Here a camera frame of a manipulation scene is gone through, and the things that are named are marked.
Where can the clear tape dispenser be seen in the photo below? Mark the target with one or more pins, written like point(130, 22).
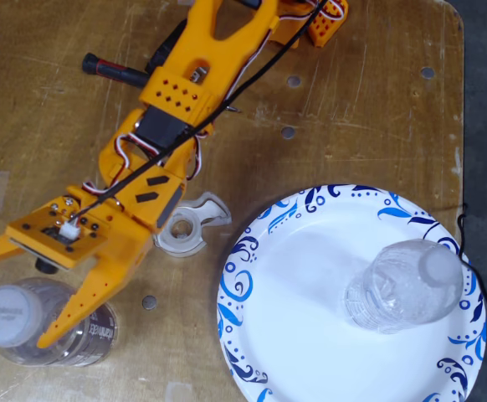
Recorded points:
point(185, 245)

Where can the black power adapter plug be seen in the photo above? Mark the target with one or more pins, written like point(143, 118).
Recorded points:
point(160, 56)

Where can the clear water bottle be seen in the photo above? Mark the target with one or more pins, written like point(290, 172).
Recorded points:
point(406, 289)

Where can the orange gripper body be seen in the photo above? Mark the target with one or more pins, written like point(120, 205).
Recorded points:
point(120, 243)

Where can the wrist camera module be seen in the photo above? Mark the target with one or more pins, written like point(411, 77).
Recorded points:
point(55, 236)

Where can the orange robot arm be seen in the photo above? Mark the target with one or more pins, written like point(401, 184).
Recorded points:
point(193, 42)

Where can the red black screwdriver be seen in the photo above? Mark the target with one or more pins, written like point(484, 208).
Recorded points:
point(114, 71)

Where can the round metal table insert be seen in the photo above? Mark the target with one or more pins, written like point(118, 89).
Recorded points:
point(149, 302)
point(293, 80)
point(288, 132)
point(427, 72)

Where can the vitaminwater bottle purple label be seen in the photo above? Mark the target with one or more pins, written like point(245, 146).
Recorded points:
point(9, 314)

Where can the blue floral paper plate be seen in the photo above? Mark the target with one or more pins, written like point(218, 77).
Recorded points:
point(310, 335)

